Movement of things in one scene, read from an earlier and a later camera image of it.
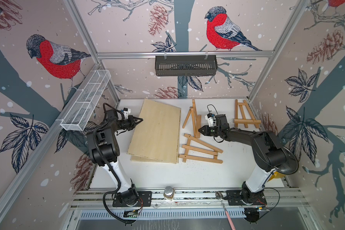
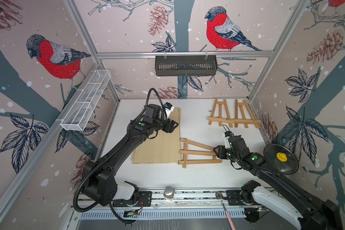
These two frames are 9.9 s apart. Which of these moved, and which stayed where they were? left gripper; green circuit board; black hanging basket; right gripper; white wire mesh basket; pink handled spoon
Moved: left gripper; right gripper
Stayed: pink handled spoon; green circuit board; white wire mesh basket; black hanging basket
